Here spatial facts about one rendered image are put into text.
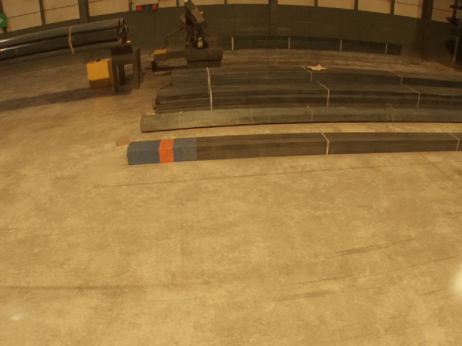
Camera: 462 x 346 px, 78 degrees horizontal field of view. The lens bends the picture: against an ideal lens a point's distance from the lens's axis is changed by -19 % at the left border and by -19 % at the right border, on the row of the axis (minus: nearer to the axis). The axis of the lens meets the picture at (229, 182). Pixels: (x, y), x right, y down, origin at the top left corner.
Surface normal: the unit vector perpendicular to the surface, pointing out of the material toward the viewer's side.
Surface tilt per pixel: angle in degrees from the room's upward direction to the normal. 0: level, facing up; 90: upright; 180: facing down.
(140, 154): 90
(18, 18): 90
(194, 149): 90
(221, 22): 90
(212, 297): 0
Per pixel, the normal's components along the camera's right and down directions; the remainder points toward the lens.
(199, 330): -0.02, -0.86
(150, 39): 0.11, 0.50
